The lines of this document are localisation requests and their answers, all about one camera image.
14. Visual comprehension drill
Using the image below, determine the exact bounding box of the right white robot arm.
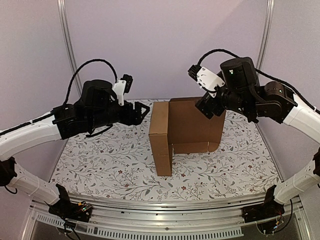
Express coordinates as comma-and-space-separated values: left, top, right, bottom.
188, 57, 320, 218

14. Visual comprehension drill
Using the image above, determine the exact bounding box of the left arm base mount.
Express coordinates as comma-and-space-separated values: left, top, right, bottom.
48, 184, 93, 223

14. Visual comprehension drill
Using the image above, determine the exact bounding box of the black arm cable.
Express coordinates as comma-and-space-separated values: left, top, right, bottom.
63, 59, 118, 106
196, 49, 318, 111

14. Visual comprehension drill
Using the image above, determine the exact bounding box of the right aluminium corner post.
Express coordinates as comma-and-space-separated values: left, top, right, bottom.
256, 0, 275, 70

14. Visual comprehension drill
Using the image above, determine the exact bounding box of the left aluminium corner post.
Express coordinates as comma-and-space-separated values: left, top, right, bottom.
56, 0, 78, 73

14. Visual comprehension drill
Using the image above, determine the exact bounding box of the aluminium corner post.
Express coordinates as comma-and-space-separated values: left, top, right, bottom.
256, 0, 275, 70
56, 0, 78, 73

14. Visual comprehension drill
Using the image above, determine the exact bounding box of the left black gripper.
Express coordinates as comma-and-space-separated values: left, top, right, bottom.
88, 100, 150, 130

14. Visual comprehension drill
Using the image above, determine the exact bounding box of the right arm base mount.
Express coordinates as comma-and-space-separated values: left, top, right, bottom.
241, 185, 285, 235

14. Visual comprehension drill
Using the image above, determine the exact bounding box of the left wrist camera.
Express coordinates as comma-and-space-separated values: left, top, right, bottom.
112, 74, 133, 106

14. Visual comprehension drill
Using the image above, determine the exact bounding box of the floral patterned table mat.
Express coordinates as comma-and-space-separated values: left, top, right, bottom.
50, 111, 280, 202

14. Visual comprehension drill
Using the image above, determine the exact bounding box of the brown cardboard box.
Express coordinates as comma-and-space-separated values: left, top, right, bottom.
148, 97, 226, 177

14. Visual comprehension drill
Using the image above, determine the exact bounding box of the aluminium front rail frame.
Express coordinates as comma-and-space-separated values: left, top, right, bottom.
21, 193, 313, 240

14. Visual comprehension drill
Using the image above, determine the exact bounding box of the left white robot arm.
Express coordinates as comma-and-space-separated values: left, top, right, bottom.
0, 75, 150, 217

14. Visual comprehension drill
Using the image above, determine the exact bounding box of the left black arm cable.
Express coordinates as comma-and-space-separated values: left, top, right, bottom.
63, 59, 118, 106

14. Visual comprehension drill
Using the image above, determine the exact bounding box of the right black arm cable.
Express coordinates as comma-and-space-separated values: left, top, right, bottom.
196, 49, 318, 111

